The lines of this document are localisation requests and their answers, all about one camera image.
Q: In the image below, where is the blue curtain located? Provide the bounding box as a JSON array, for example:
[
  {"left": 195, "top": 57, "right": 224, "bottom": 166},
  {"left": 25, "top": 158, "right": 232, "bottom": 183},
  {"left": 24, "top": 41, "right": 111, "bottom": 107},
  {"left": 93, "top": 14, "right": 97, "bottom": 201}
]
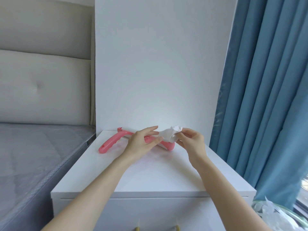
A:
[{"left": 209, "top": 0, "right": 308, "bottom": 212}]

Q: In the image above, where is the person's left forearm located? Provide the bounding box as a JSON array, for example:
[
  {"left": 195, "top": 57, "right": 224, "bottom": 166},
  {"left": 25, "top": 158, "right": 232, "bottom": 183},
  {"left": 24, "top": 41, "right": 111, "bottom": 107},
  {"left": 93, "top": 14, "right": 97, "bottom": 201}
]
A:
[{"left": 47, "top": 155, "right": 136, "bottom": 231}]

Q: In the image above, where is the person's right hand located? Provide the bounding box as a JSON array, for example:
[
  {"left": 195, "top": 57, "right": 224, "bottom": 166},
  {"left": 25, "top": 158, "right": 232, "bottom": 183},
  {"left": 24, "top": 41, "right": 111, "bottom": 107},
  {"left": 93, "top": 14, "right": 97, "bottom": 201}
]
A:
[{"left": 177, "top": 128, "right": 207, "bottom": 167}]

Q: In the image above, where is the clear plastic bag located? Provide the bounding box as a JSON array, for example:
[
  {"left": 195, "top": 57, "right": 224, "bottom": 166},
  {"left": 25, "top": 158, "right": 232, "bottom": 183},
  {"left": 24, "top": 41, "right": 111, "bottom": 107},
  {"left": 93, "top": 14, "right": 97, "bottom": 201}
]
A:
[{"left": 251, "top": 196, "right": 308, "bottom": 231}]

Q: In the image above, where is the white cabinet drawer front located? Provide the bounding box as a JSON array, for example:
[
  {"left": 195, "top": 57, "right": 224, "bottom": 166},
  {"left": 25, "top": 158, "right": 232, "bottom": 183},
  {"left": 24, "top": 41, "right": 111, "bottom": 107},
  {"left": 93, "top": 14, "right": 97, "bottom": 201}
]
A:
[{"left": 53, "top": 197, "right": 253, "bottom": 231}]

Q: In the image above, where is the person's left hand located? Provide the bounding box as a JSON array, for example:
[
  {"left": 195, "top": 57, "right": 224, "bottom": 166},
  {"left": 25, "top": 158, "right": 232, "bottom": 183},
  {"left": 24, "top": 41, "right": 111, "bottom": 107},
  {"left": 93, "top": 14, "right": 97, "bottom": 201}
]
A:
[{"left": 115, "top": 126, "right": 163, "bottom": 166}]

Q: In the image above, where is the person's right forearm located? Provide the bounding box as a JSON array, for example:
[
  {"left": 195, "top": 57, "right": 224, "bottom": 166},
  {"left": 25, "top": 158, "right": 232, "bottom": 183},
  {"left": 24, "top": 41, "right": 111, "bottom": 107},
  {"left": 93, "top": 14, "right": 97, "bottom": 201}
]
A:
[{"left": 190, "top": 153, "right": 273, "bottom": 231}]

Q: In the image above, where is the beige upholstered headboard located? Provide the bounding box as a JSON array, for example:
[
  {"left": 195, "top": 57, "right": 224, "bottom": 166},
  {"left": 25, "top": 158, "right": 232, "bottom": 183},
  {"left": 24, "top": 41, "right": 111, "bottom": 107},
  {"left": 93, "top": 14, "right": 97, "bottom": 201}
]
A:
[{"left": 0, "top": 0, "right": 96, "bottom": 126}]

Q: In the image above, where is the grey mattress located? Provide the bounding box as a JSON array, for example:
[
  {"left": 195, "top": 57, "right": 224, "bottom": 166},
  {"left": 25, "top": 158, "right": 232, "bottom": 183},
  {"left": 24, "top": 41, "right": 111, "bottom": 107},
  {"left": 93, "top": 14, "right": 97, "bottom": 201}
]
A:
[{"left": 0, "top": 122, "right": 97, "bottom": 231}]

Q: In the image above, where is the pink plastic lint roller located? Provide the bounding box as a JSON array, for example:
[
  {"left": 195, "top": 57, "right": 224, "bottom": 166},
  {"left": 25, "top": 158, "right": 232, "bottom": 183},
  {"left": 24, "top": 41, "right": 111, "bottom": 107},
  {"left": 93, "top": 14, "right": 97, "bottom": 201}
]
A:
[{"left": 98, "top": 127, "right": 175, "bottom": 154}]

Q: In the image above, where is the white bedside cabinet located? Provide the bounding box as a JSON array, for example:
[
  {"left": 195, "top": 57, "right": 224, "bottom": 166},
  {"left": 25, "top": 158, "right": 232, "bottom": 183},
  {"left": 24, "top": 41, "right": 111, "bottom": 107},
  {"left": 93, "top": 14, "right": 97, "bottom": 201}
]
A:
[{"left": 51, "top": 130, "right": 257, "bottom": 231}]

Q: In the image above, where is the white paper sheet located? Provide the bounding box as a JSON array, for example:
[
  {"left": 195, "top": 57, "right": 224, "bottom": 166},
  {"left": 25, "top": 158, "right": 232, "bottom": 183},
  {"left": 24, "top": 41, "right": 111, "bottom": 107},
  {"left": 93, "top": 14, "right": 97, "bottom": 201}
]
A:
[{"left": 158, "top": 125, "right": 184, "bottom": 144}]

